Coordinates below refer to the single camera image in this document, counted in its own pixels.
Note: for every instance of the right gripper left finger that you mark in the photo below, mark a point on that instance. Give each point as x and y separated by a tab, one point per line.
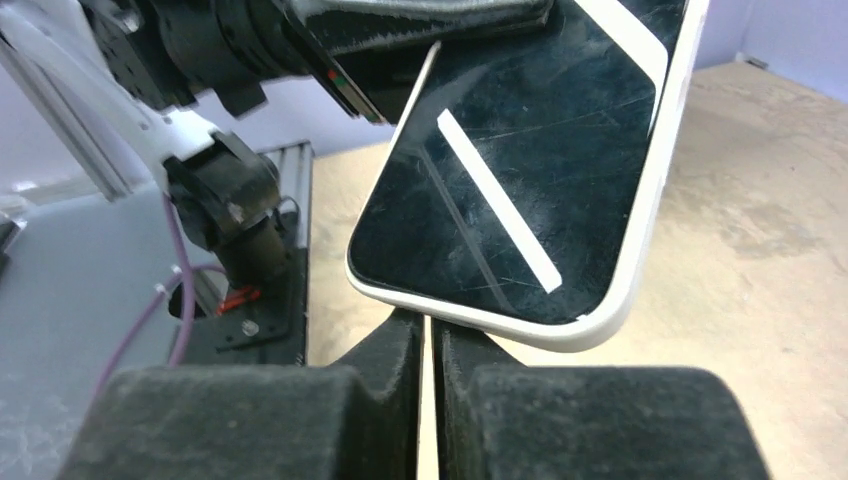
357	418

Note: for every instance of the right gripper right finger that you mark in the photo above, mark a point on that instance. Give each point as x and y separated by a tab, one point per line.
500	419

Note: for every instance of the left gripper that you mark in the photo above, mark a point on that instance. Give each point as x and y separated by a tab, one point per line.
232	47

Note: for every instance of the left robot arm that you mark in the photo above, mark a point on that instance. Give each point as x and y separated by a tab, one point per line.
89	46

